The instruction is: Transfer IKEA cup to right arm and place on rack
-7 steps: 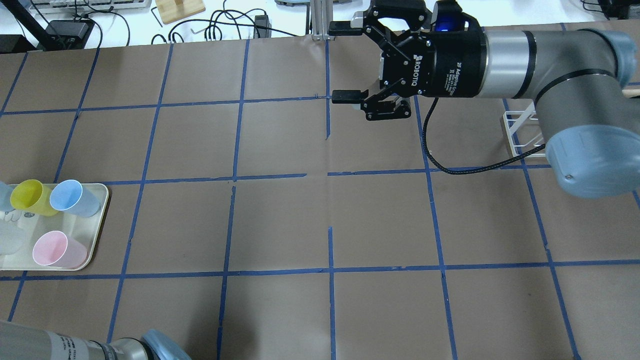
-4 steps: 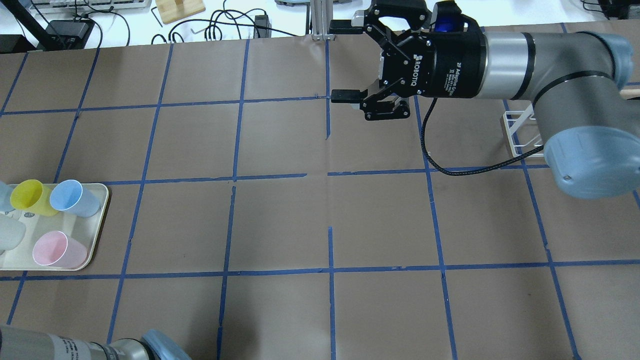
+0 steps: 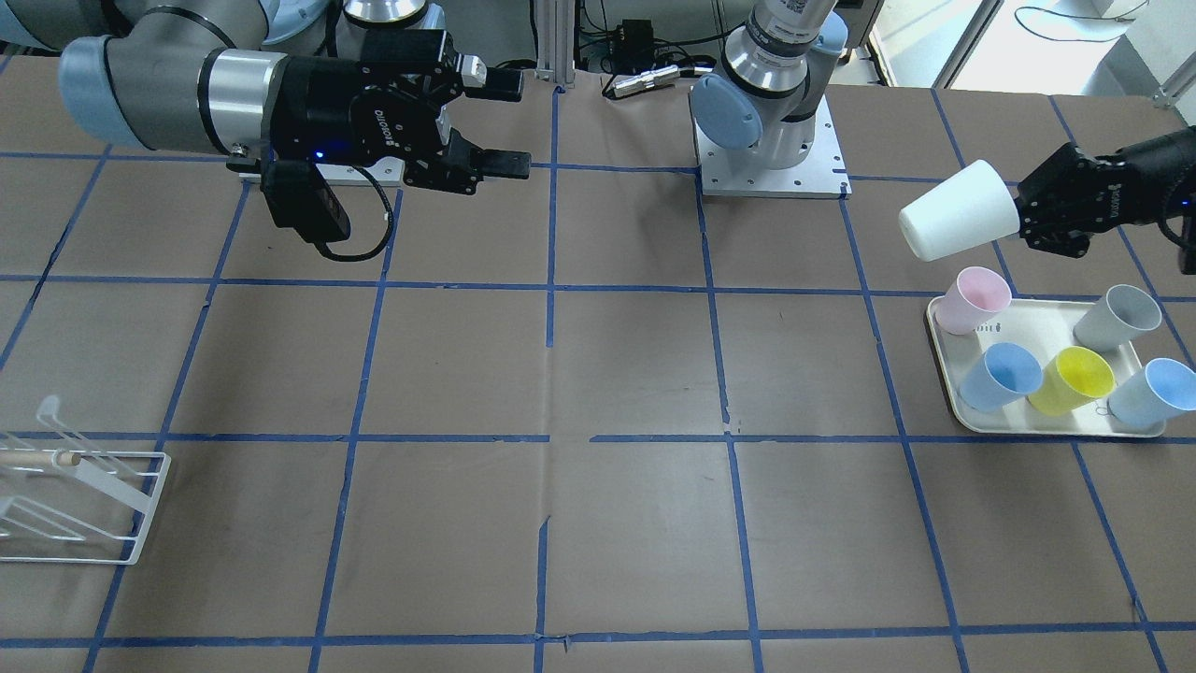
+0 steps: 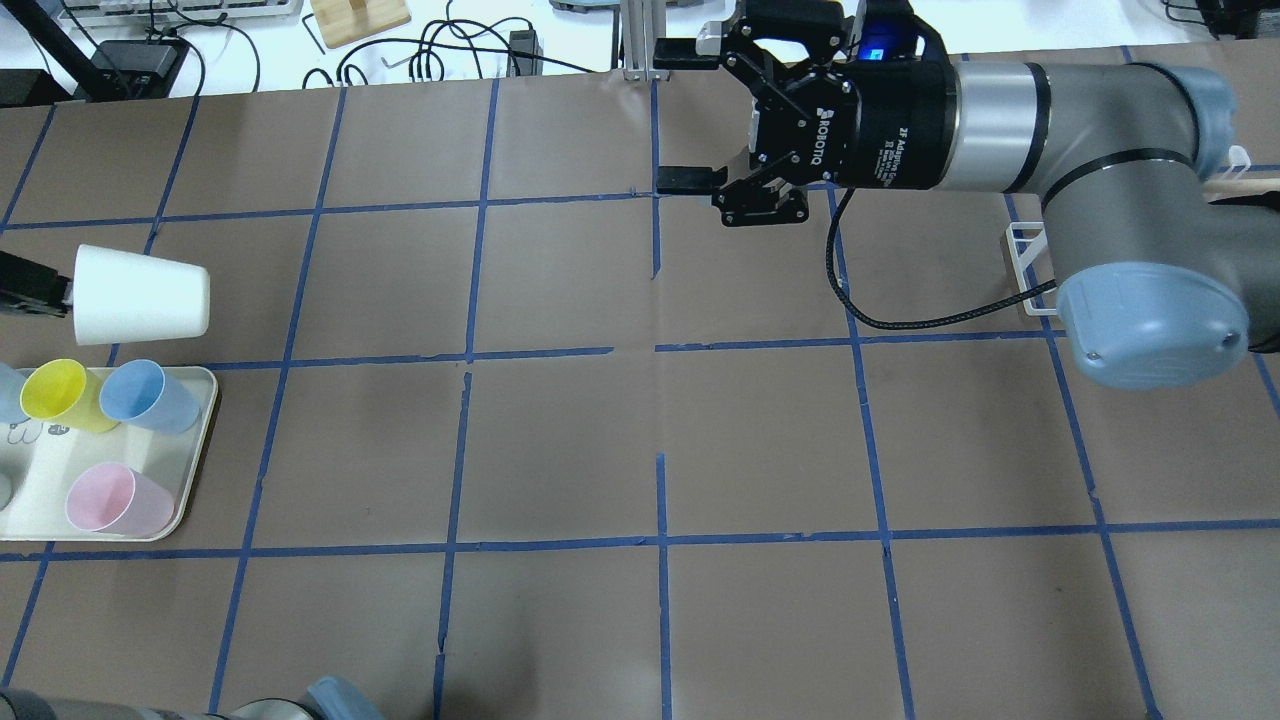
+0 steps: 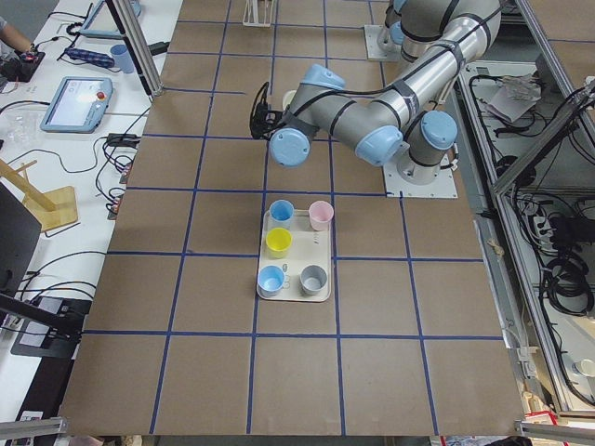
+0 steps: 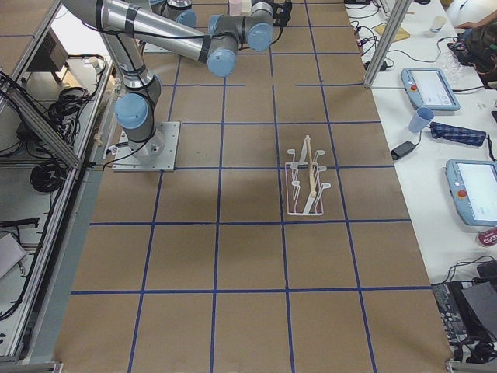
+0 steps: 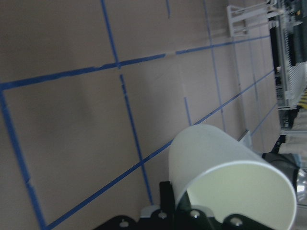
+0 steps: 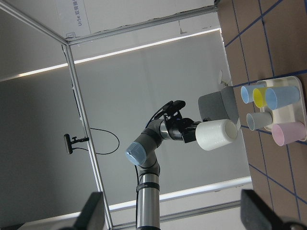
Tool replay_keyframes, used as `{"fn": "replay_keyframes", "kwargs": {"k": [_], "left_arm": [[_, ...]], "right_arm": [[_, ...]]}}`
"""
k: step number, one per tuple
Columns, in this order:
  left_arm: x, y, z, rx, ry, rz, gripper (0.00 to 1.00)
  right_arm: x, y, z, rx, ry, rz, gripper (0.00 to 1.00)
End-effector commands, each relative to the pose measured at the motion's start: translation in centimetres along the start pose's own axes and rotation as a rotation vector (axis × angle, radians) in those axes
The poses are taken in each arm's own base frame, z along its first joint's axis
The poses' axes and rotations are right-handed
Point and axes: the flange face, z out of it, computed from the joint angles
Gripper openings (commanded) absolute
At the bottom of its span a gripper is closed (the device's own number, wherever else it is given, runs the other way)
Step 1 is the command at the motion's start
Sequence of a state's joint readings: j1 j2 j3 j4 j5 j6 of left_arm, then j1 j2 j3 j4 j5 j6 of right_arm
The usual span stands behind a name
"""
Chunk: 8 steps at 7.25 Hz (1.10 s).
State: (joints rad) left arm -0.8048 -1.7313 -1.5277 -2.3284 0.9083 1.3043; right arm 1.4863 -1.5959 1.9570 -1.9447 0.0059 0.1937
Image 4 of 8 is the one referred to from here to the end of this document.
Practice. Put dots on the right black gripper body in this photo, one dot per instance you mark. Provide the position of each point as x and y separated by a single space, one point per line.
895 125

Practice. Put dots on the yellow plastic cup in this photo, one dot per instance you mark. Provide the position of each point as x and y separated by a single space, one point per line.
67 393

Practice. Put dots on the pink plastic cup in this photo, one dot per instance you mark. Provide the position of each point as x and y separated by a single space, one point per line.
113 498

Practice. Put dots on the pale green white cup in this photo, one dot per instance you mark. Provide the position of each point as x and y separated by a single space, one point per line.
122 297

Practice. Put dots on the white wire cup rack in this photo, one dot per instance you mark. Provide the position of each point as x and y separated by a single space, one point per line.
1035 270

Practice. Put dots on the aluminium frame post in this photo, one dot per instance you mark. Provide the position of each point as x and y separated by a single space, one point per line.
641 24

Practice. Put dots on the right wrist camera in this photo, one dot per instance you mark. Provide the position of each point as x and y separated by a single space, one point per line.
892 31

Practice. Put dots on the light blue cup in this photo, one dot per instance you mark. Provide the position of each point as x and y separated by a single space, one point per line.
11 384

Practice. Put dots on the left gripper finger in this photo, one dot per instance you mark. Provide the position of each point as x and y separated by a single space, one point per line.
32 289

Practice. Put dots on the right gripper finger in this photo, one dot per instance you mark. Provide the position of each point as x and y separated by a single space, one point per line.
719 44
749 191

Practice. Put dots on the cream plastic tray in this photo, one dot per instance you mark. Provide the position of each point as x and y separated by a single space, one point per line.
42 462

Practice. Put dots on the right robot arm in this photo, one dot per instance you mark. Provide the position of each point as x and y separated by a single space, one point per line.
1156 286

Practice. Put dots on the wooden stand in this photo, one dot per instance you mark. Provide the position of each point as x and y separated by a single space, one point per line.
342 22

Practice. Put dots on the blue plastic cup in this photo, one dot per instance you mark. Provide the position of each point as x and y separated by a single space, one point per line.
145 395

